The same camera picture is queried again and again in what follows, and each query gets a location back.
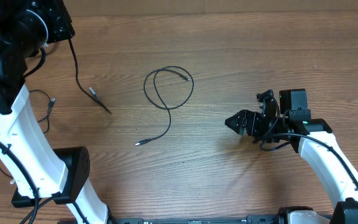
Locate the thick black USB cable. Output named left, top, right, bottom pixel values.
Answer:
left=0, top=89, right=57, bottom=186

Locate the thin black audio cable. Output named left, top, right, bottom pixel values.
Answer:
left=134, top=65, right=195, bottom=147

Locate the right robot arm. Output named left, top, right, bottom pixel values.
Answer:
left=225, top=89, right=358, bottom=223

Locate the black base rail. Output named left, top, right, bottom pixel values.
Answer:
left=116, top=215, right=288, bottom=224

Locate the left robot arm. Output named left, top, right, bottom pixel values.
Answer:
left=0, top=0, right=114, bottom=223

